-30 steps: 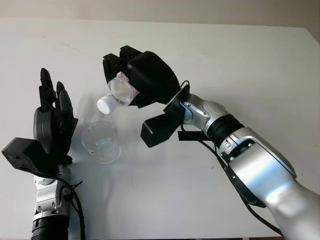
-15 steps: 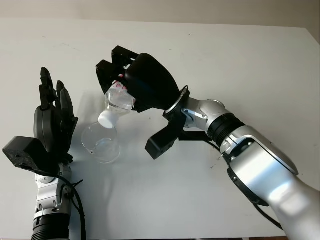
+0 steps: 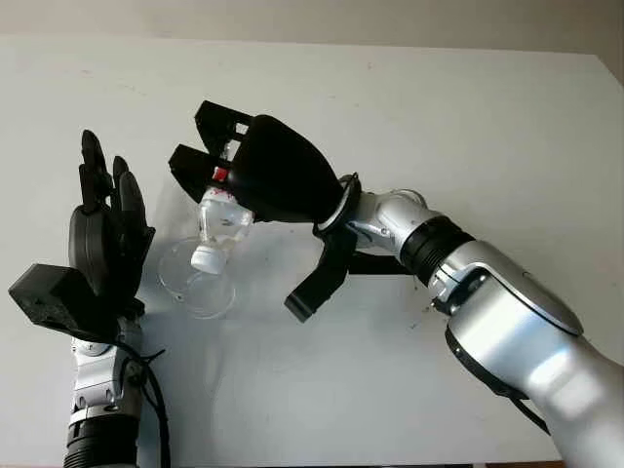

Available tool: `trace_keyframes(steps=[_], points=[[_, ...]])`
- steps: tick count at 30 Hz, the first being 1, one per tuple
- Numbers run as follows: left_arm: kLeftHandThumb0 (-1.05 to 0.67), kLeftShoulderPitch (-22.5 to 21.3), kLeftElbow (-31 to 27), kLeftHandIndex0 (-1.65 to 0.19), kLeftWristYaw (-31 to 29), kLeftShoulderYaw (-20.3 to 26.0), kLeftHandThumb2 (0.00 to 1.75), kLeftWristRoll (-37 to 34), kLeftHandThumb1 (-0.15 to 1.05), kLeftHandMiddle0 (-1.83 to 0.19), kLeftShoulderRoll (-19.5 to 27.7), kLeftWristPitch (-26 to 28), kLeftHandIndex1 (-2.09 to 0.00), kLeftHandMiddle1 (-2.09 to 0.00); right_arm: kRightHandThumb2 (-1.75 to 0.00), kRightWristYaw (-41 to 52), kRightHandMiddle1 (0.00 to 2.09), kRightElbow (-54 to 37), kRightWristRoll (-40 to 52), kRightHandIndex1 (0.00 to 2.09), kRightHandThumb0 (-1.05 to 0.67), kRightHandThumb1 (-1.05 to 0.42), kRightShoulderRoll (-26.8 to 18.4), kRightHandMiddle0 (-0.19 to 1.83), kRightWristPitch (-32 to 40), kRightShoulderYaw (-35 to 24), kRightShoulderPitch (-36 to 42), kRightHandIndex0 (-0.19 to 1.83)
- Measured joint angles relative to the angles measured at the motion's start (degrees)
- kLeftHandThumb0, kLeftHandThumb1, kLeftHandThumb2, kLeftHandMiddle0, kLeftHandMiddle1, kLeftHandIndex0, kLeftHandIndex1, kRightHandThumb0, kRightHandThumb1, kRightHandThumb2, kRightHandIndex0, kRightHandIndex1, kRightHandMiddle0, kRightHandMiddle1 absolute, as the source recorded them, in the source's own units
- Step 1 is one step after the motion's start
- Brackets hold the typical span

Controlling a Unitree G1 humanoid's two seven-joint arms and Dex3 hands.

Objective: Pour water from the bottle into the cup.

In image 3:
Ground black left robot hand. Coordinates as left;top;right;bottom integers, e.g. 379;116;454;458
67;129;157;314

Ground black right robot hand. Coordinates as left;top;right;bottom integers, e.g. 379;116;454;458
168;99;343;226

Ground clear plastic water bottle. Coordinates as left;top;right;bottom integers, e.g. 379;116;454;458
190;139;255;275

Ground clear glass cup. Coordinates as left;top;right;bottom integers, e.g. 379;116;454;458
156;235;238;321

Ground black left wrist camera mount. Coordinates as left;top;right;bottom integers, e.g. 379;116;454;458
8;262;145;343

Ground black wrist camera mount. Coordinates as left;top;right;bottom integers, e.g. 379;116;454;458
8;262;145;343
284;224;361;325

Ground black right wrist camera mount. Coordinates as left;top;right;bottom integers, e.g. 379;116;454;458
284;224;361;325

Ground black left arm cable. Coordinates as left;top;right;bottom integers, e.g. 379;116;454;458
115;334;173;468

